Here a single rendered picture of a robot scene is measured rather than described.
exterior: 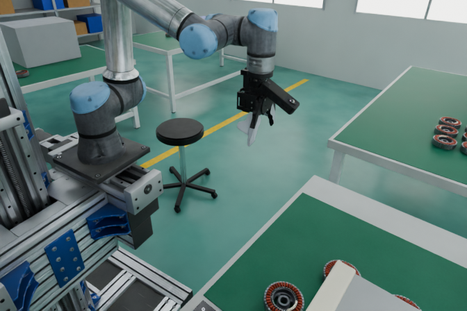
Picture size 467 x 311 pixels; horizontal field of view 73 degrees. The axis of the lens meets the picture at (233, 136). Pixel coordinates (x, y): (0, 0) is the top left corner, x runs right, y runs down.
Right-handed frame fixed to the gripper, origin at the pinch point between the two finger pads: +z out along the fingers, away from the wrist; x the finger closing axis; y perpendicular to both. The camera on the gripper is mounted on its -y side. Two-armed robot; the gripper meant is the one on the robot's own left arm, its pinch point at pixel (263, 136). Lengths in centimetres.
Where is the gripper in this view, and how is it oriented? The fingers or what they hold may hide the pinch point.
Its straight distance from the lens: 94.4
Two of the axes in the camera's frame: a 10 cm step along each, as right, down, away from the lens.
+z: -0.1, 8.7, 4.9
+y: -8.6, -2.6, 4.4
